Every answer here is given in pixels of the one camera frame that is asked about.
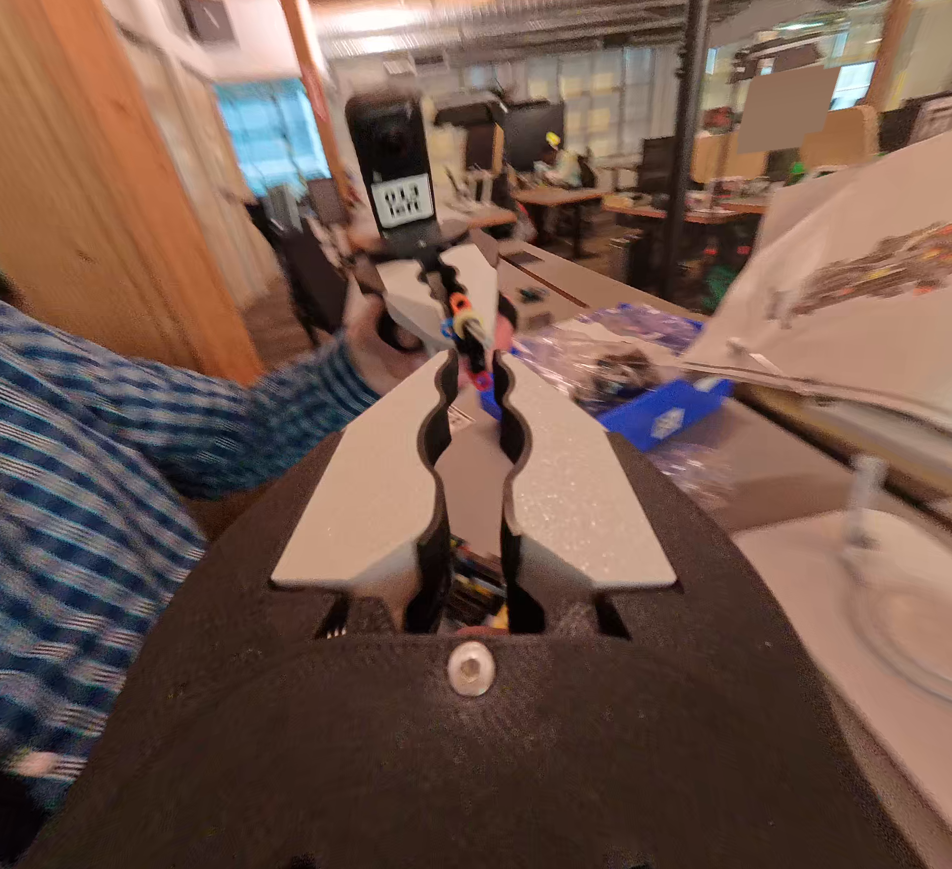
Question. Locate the large black monitor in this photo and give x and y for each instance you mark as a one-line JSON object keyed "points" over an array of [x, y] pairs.
{"points": [[532, 132]]}

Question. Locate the small lego axle assembly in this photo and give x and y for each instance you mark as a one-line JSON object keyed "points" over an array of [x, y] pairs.
{"points": [[459, 303]]}

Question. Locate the pile of clear parts bags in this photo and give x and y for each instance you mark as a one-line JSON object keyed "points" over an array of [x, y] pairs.
{"points": [[617, 363]]}

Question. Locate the lego car chassis model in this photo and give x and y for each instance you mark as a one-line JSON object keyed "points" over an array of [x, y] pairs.
{"points": [[476, 586]]}

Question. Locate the small black blue device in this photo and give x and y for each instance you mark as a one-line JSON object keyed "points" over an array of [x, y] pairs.
{"points": [[532, 292]]}

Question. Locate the white lego instruction book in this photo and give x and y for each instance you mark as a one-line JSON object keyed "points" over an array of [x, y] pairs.
{"points": [[855, 303]]}

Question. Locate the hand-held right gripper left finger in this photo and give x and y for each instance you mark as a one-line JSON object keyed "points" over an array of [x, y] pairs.
{"points": [[364, 504]]}

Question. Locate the black pole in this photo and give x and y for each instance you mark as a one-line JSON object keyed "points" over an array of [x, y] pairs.
{"points": [[692, 103]]}

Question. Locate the blue bin with label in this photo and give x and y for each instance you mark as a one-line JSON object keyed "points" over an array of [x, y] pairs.
{"points": [[669, 415]]}

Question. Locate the small printed marker sticker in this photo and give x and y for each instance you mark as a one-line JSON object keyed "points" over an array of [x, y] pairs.
{"points": [[459, 419]]}

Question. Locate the person's left hand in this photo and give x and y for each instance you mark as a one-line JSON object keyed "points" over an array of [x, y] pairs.
{"points": [[375, 363]]}

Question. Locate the black wall box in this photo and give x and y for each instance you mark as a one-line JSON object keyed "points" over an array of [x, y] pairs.
{"points": [[208, 17]]}

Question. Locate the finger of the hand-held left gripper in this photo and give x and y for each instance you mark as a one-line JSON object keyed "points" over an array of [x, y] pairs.
{"points": [[476, 281], [413, 296]]}

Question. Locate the person's plaid shirt torso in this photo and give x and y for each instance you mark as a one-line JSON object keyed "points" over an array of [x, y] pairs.
{"points": [[74, 549]]}

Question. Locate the clear plastic bag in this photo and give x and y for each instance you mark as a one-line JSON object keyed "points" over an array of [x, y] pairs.
{"points": [[692, 471]]}

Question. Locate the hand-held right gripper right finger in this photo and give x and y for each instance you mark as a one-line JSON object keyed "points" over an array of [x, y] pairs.
{"points": [[587, 512]]}

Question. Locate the wooden office desk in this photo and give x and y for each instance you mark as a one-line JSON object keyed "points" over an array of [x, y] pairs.
{"points": [[558, 196]]}

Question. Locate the person's left forearm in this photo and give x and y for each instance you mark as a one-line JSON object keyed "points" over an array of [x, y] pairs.
{"points": [[297, 422]]}

